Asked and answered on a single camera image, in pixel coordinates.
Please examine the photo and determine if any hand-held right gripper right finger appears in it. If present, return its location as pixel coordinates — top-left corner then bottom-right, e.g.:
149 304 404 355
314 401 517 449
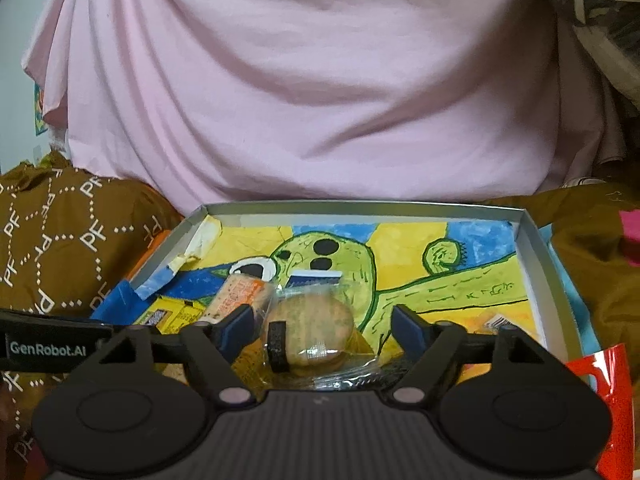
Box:
390 304 568 409

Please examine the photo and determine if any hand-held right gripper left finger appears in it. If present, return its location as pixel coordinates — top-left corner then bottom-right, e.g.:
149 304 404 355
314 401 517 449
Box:
70 304 255 412

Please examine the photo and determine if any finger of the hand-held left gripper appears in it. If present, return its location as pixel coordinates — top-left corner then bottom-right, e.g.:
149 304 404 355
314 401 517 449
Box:
267 320 289 374

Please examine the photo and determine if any orange white nougat packet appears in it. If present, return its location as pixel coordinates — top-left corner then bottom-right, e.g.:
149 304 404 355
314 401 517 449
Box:
200 274 275 328

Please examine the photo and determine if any clear cookie packet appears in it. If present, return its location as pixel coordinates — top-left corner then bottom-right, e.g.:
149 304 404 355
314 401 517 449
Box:
250 282 386 392

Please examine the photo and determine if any yellow snack bar packet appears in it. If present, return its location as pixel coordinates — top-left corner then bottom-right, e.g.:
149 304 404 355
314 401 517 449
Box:
132 296 213 336

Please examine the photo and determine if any dark blue snack packet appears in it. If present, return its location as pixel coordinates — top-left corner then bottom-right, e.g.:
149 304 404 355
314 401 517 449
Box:
285 269 344 288

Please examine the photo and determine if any grey shallow box tray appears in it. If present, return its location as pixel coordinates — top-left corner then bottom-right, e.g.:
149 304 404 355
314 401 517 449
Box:
120 200 586 376

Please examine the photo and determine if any red spicy snack packet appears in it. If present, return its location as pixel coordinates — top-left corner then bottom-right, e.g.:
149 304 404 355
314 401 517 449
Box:
565 342 630 480

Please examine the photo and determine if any painted paper sheet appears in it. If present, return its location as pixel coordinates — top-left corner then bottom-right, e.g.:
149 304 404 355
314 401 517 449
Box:
132 217 531 356

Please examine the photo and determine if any small orange labelled packet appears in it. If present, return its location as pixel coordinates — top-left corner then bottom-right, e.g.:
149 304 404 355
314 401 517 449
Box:
467 310 513 336

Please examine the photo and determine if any brown patterned pillow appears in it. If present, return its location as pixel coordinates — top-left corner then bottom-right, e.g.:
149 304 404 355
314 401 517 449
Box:
0 152 183 480

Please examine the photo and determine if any cartoon printed blanket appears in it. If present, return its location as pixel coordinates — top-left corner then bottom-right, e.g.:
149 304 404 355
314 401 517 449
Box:
90 182 640 396

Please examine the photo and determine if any pink bed sheet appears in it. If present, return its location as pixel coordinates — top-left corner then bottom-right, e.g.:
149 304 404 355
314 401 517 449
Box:
21 0 631 216

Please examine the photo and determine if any clear bag of clothes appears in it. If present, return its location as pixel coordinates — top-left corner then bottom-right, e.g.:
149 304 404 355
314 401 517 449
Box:
515 0 640 111

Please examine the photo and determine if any colourful wall poster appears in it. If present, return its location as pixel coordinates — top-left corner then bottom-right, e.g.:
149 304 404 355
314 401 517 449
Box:
34 82 49 137

